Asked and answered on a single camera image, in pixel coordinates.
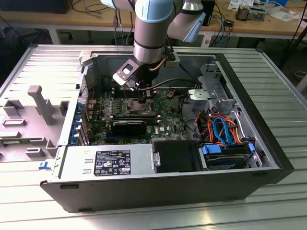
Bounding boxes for black graphics card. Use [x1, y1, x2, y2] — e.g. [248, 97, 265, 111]
[111, 119, 147, 136]

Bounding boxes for grey plastic parts rack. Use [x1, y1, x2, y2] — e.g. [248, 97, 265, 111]
[0, 85, 70, 163]

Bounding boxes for white paper sheets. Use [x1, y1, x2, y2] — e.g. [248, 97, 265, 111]
[229, 0, 255, 10]

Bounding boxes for small transformer device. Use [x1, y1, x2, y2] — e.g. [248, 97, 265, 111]
[236, 6, 266, 22]

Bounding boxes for grey hanging cable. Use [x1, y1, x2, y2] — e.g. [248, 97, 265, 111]
[112, 8, 120, 46]

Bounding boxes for wooden desk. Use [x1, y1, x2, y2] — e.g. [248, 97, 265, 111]
[0, 0, 307, 40]

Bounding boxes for tall black box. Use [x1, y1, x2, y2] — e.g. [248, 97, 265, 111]
[202, 0, 216, 26]

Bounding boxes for orange wire bundle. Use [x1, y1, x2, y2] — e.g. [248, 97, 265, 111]
[196, 115, 243, 144]

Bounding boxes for green RAM stick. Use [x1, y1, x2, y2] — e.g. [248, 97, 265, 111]
[0, 139, 24, 146]

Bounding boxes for grey plastic case latch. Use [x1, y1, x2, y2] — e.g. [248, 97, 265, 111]
[78, 50, 93, 67]

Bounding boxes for green motherboard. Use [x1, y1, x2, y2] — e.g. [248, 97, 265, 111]
[86, 87, 192, 146]

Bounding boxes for thick black camera cable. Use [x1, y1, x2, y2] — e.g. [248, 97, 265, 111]
[138, 78, 204, 91]

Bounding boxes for silver power supply unit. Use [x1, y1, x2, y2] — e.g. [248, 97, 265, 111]
[51, 143, 154, 179]

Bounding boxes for thin blue cable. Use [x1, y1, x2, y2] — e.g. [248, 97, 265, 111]
[217, 14, 227, 46]

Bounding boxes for black equipment case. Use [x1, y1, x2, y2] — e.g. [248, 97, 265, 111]
[0, 0, 74, 14]

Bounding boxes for silver metal bracket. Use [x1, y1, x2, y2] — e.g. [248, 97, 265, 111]
[187, 88, 216, 108]

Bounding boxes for white paper sheet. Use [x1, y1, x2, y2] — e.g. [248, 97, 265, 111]
[270, 9, 300, 23]

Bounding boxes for hard disk blue carrier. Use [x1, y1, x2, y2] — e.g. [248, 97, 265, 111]
[198, 142, 256, 171]

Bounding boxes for metal CPU socket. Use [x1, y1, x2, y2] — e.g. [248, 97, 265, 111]
[126, 97, 154, 115]

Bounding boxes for silver metal drive cage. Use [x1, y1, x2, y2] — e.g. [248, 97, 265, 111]
[195, 62, 231, 101]

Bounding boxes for blue SATA cable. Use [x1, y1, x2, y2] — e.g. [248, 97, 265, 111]
[212, 116, 237, 147]

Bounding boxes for black grey PC case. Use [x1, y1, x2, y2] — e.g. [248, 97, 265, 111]
[39, 49, 295, 213]

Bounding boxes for silver CPU green board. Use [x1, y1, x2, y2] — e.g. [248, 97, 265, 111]
[130, 102, 149, 113]

